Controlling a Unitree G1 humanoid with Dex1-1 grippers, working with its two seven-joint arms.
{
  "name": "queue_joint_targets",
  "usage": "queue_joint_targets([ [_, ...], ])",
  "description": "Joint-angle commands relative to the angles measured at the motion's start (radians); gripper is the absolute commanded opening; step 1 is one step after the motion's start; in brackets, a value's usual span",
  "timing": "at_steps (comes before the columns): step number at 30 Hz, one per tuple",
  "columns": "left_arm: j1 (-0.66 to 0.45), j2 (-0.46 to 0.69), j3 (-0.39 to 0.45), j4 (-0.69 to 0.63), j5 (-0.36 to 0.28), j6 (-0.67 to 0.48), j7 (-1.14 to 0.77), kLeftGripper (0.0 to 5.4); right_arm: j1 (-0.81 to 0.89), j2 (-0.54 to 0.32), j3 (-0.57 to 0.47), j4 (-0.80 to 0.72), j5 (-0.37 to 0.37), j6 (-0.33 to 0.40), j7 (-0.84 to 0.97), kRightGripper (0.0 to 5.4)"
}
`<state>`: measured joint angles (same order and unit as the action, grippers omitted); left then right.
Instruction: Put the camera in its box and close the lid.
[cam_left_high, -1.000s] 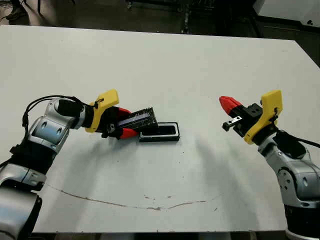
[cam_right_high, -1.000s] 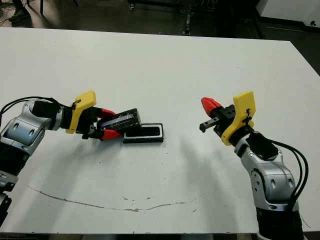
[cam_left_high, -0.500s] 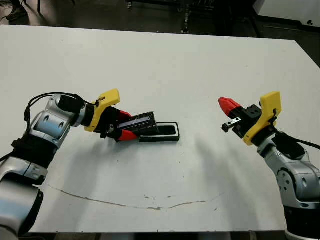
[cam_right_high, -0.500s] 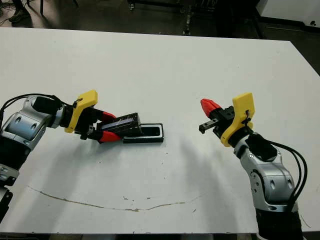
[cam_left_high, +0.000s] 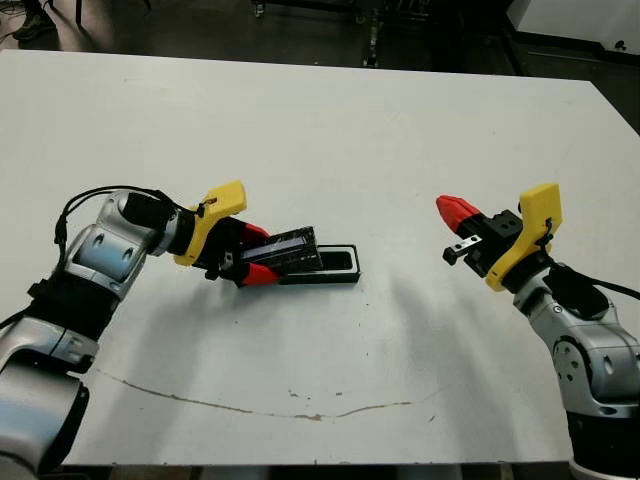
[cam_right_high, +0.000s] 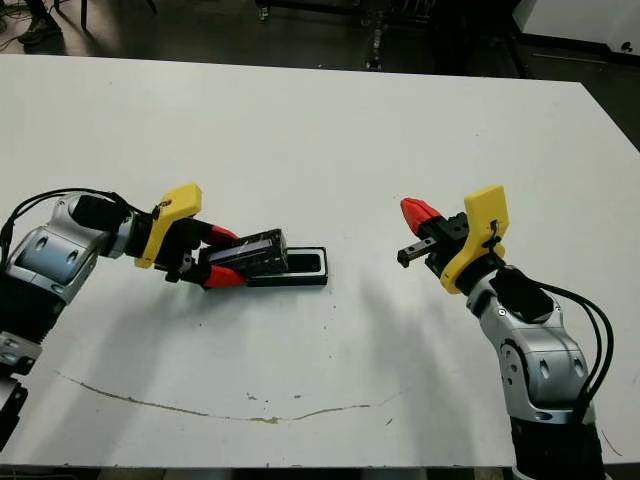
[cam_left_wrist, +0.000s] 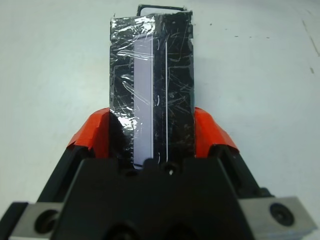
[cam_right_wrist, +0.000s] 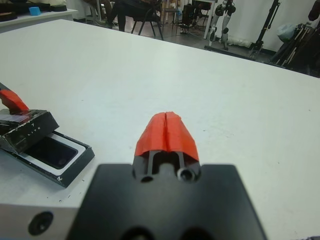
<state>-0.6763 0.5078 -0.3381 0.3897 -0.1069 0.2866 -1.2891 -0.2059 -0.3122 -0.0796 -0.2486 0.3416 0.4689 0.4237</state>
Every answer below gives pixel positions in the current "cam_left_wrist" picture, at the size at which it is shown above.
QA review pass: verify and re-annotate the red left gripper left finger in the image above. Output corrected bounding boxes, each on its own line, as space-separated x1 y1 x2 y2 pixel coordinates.
37 107 111 204

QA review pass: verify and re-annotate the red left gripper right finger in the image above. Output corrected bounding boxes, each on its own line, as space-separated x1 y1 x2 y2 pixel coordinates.
194 106 273 200

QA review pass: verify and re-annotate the black taped box lid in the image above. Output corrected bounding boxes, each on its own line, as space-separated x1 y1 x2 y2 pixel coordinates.
108 9 197 171

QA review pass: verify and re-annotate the black box base white insert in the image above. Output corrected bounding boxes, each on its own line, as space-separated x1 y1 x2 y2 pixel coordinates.
136 3 188 17

